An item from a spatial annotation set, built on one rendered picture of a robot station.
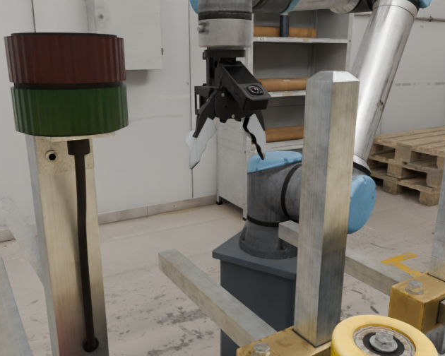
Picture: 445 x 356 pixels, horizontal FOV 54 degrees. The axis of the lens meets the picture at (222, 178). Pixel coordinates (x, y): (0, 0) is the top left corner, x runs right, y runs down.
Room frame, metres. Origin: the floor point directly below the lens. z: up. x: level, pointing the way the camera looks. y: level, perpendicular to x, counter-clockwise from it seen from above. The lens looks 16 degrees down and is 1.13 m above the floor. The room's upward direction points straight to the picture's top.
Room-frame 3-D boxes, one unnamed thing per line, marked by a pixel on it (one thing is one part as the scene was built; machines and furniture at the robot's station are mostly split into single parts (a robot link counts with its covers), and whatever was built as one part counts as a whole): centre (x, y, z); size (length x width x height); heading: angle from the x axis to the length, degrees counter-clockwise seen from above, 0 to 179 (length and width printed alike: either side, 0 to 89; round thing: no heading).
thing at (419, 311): (0.54, -0.30, 0.81); 0.14 x 0.06 x 0.05; 122
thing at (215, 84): (0.78, 0.00, 1.08); 0.09 x 0.08 x 0.12; 29
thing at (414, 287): (0.51, -0.25, 0.84); 0.02 x 0.02 x 0.01
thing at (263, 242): (1.16, -0.14, 0.65); 0.19 x 0.19 x 0.10
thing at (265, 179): (1.16, -0.15, 0.79); 0.17 x 0.15 x 0.18; 46
